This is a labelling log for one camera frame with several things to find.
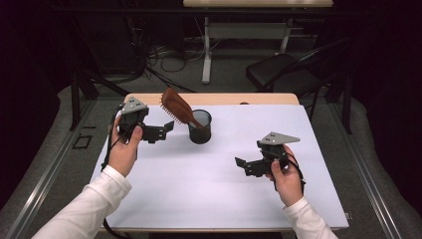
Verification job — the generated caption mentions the black folding chair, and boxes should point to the black folding chair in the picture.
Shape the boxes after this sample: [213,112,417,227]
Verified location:
[245,37,353,122]

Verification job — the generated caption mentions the person's right hand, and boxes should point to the person's right hand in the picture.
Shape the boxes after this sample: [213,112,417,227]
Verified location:
[265,143,306,208]

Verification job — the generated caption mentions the white table cover sheet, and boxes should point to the white table cover sheet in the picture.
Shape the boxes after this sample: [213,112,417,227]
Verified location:
[91,104,350,231]

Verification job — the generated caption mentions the light wooden table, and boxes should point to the light wooden table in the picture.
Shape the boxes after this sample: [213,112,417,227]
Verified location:
[99,93,350,233]

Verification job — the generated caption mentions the black equipment cabinet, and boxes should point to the black equipment cabinet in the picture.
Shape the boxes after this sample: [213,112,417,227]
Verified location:
[79,13,140,76]

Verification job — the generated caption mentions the black metal stand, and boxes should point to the black metal stand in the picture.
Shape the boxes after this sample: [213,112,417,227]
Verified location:
[323,71,353,135]
[68,64,131,132]

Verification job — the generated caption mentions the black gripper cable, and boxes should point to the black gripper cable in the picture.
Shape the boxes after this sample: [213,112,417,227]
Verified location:
[100,104,128,239]
[265,150,307,193]

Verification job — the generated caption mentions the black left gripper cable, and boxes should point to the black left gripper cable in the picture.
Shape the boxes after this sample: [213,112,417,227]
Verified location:
[100,104,128,239]

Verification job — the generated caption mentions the black mesh cup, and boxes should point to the black mesh cup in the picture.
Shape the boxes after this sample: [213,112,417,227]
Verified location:
[187,109,213,145]

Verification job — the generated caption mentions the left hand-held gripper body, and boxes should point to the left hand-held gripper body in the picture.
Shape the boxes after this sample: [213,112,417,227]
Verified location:
[117,96,167,144]

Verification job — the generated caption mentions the grey metal floor rail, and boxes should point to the grey metal floor rail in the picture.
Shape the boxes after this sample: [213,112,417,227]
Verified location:
[4,99,98,239]
[326,103,404,239]

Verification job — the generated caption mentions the white-framed desk with wooden top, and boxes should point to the white-framed desk with wooden top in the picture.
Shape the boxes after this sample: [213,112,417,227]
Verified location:
[182,0,334,86]

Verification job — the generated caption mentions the brown wooden scoop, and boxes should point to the brown wooden scoop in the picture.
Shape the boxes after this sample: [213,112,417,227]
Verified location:
[160,87,205,129]

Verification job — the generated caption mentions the tangle of black floor cables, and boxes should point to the tangle of black floor cables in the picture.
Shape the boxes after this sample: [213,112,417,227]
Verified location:
[127,16,207,94]

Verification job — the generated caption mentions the black horizontal crossbar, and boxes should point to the black horizontal crossbar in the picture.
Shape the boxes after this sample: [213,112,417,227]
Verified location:
[49,7,369,17]

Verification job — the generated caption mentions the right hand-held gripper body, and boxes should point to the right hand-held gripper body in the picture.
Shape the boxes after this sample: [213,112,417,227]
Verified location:
[244,131,302,178]

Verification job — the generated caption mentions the person's left hand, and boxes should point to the person's left hand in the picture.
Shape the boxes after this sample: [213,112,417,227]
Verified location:
[107,115,144,178]

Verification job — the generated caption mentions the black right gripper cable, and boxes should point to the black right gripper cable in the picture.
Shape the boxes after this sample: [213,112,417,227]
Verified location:
[265,150,307,193]

